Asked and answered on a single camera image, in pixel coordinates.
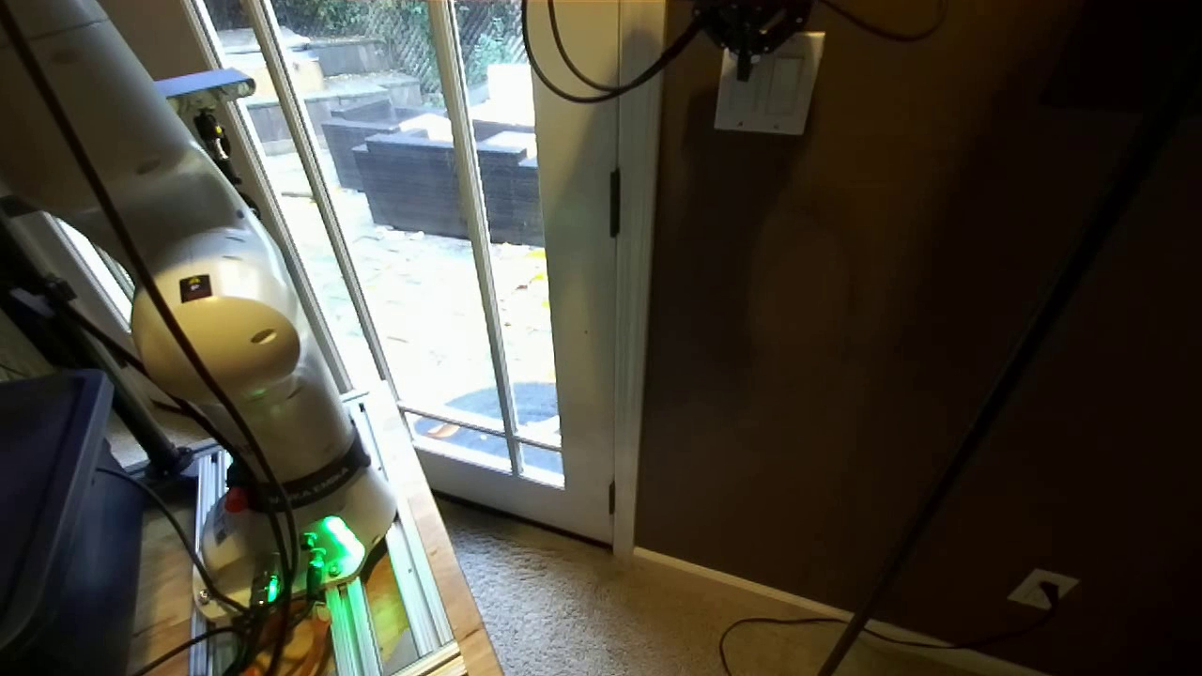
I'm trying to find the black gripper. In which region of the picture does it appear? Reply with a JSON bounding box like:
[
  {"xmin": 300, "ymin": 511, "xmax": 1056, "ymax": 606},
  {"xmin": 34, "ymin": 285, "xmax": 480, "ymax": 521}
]
[{"xmin": 699, "ymin": 0, "xmax": 817, "ymax": 82}]

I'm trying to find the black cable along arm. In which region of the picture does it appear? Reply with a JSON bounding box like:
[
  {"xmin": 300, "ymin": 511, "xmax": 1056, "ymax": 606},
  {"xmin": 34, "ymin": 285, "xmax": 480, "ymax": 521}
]
[{"xmin": 0, "ymin": 0, "xmax": 312, "ymax": 631}]

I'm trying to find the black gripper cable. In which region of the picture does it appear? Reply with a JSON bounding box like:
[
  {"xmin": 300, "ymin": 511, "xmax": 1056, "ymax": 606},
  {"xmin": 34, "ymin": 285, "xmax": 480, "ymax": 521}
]
[{"xmin": 520, "ymin": 0, "xmax": 723, "ymax": 107}]

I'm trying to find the black floor power cable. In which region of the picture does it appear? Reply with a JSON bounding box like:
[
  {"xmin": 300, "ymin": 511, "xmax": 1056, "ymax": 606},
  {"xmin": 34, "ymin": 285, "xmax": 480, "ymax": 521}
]
[{"xmin": 715, "ymin": 587, "xmax": 1068, "ymax": 676}]

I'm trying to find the white wall power outlet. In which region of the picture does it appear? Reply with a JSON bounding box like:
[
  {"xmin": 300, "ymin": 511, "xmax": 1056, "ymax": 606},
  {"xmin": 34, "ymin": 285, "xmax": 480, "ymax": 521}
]
[{"xmin": 1007, "ymin": 566, "xmax": 1081, "ymax": 616}]

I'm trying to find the white framed glass door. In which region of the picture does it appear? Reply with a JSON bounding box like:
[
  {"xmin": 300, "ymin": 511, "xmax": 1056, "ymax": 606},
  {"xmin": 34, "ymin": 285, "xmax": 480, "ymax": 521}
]
[{"xmin": 181, "ymin": 0, "xmax": 670, "ymax": 554}]

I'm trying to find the dark wicker outdoor sofa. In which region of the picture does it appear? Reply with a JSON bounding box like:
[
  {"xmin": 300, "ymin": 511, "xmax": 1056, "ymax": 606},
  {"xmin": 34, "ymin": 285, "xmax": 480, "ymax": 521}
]
[{"xmin": 351, "ymin": 127, "xmax": 548, "ymax": 246}]

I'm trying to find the blue plastic box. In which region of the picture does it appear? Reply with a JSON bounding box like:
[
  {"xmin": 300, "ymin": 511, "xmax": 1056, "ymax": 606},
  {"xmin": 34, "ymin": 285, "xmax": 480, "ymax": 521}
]
[{"xmin": 0, "ymin": 368, "xmax": 146, "ymax": 676}]

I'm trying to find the dark wicker outdoor chair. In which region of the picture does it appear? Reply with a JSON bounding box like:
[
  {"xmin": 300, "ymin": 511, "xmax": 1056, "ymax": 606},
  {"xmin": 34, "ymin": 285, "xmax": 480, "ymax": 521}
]
[{"xmin": 321, "ymin": 114, "xmax": 407, "ymax": 196}]

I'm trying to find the wide white light switch plate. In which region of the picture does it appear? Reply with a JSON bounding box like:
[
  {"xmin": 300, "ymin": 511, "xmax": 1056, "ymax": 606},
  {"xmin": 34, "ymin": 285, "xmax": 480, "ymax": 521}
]
[{"xmin": 712, "ymin": 25, "xmax": 831, "ymax": 137}]

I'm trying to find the black ring light stand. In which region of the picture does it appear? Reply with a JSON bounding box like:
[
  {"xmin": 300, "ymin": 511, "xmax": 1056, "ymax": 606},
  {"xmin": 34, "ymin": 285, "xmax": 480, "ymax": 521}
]
[{"xmin": 817, "ymin": 61, "xmax": 1202, "ymax": 676}]

